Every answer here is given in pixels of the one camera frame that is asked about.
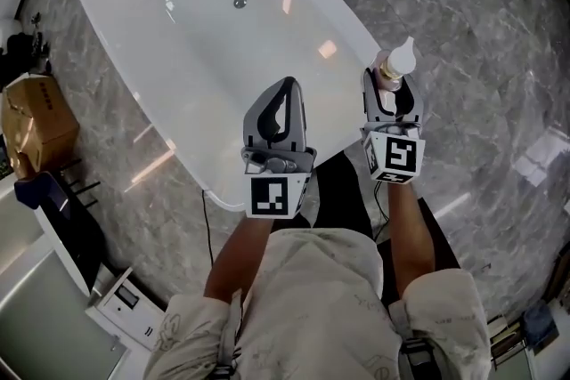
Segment white flat device with display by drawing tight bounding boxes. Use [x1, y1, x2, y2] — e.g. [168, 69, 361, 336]
[85, 265, 167, 353]

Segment person's cream shirt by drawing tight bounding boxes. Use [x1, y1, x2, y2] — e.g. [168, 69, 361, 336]
[142, 226, 493, 380]

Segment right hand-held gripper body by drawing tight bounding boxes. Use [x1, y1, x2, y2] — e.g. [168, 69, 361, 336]
[359, 120, 427, 185]

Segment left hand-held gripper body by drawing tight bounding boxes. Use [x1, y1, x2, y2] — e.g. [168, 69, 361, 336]
[240, 141, 319, 221]

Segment white papers on floor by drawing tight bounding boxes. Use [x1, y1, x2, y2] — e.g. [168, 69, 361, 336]
[510, 125, 570, 187]

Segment brown cardboard box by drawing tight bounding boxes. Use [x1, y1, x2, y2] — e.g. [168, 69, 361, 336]
[0, 72, 82, 182]

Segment person's black trousers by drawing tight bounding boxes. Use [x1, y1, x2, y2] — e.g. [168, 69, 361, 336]
[294, 149, 462, 312]

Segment dark blue chair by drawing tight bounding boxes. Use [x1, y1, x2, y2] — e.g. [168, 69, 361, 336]
[12, 170, 107, 295]

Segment person's right forearm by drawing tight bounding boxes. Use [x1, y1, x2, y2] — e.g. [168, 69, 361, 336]
[384, 179, 438, 300]

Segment black cable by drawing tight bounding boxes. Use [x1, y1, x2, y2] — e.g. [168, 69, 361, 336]
[200, 188, 216, 266]
[371, 180, 394, 242]

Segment pink bottle with white cap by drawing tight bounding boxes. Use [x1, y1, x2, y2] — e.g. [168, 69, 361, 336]
[375, 36, 418, 104]

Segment person's left forearm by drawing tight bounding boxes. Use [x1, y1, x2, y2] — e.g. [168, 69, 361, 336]
[202, 215, 275, 304]

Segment white cabinet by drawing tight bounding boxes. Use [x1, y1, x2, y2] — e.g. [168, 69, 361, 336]
[0, 180, 134, 380]

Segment white bathtub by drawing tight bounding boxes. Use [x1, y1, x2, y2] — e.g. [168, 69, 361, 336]
[74, 0, 385, 212]

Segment stack of books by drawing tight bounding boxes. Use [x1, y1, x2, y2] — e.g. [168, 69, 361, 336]
[486, 313, 526, 370]

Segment grey shoulder strap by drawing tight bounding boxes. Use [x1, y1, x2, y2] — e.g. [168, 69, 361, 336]
[216, 288, 245, 380]
[386, 299, 434, 380]

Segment black tangled equipment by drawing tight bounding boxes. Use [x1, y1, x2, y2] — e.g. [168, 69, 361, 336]
[0, 12, 53, 82]

